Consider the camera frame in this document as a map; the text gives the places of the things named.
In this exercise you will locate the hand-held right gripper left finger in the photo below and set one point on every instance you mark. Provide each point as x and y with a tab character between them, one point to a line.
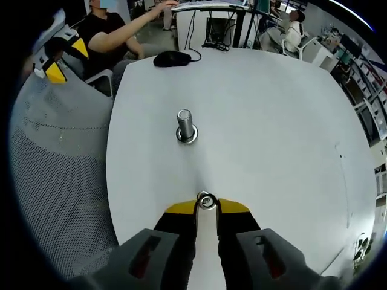
178	235

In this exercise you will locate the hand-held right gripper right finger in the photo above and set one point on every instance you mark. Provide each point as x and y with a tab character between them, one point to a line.
239	232

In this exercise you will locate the small black washer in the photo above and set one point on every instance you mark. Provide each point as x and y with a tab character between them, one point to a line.
199	205

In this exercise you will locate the large threaded steel stud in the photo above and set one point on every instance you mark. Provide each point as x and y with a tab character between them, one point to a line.
185	121

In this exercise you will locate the grey mesh office chair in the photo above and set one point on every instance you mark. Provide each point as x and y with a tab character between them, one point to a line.
54	166

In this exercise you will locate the black computer mouse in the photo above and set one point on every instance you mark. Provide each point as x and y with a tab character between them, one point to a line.
170	59

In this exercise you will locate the white standing desk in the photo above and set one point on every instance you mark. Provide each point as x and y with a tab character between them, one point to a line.
187	27

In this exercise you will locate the shelf with white bins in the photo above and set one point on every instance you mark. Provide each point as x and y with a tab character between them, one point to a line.
372	90

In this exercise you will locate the black background monitor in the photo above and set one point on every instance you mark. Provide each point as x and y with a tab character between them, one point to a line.
350	45

